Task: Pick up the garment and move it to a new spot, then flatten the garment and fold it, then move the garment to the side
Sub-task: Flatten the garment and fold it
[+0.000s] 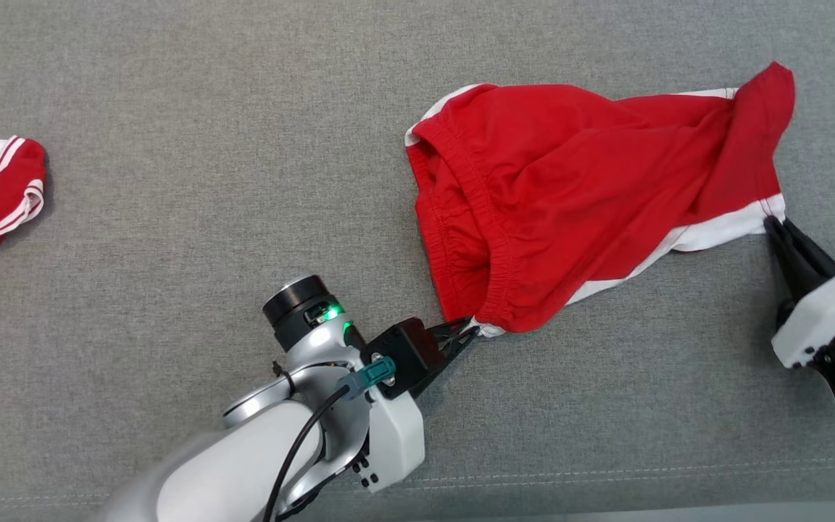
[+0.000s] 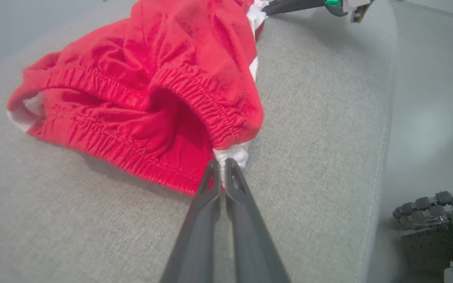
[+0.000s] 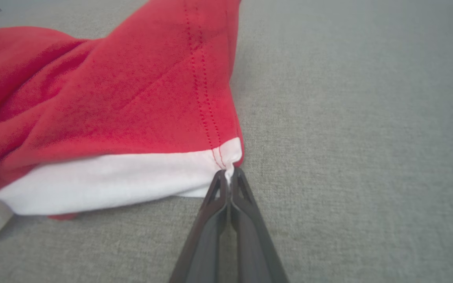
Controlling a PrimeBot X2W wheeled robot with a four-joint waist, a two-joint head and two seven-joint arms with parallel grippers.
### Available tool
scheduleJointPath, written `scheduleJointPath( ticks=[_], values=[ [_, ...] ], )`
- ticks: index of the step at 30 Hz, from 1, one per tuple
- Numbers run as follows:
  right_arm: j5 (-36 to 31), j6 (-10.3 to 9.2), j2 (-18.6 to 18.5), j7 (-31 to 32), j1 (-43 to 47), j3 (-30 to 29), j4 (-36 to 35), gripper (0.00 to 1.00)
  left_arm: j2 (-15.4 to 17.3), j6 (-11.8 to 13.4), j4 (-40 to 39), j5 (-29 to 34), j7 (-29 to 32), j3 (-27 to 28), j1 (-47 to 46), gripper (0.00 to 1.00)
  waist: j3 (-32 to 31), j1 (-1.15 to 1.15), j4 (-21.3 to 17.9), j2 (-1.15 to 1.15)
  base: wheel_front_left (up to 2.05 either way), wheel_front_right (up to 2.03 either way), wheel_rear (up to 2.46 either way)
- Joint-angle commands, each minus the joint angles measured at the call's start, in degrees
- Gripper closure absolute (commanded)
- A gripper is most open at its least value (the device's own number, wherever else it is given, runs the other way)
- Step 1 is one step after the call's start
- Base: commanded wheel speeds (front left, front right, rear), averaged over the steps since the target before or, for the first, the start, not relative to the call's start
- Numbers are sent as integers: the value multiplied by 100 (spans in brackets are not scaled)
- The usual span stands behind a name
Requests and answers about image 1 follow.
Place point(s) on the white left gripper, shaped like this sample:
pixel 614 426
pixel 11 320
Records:
pixel 399 442

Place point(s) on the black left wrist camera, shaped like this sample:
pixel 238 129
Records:
pixel 406 348

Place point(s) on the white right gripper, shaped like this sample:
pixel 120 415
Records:
pixel 823 312

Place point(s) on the red basketball shorts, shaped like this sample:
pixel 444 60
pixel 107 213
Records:
pixel 570 196

